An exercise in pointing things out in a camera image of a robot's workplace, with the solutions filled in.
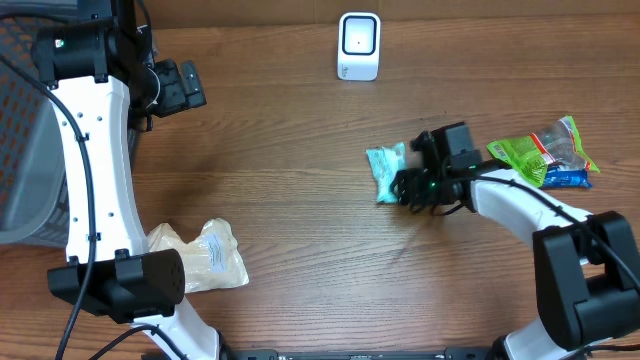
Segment teal wet wipes pack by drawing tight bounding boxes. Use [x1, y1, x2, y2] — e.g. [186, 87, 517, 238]
[366, 143, 407, 204]

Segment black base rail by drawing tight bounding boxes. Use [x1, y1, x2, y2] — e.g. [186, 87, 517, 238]
[219, 347, 508, 360]

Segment green clear snack bag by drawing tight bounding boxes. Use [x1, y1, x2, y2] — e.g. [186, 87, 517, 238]
[487, 115, 600, 188]

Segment beige clear plastic bag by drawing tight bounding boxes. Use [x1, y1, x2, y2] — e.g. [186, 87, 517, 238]
[147, 218, 250, 293]

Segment white barcode scanner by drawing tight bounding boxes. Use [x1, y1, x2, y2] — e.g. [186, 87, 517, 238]
[337, 12, 381, 81]

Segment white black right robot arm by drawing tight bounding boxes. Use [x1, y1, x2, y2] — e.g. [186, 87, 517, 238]
[390, 122, 639, 359]

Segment blue snack bar wrapper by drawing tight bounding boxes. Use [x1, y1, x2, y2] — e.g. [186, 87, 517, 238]
[542, 167, 592, 189]

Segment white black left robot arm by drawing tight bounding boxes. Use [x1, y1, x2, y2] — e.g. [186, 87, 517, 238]
[32, 0, 224, 359]

